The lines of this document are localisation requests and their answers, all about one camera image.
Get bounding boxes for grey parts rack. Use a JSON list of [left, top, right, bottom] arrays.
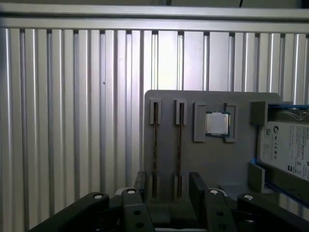
[[144, 89, 284, 224]]

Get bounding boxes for green RAM stick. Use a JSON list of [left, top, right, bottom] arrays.
[[152, 102, 161, 201], [177, 102, 186, 201]]

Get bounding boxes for silver CPU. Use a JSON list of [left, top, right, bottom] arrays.
[[204, 111, 230, 137]]

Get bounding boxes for hard disk in blue carrier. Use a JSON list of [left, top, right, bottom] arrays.
[[251, 102, 309, 194]]

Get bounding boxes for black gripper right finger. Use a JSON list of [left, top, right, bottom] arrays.
[[189, 171, 309, 232]]

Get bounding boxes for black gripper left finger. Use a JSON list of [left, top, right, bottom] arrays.
[[28, 170, 153, 232]]

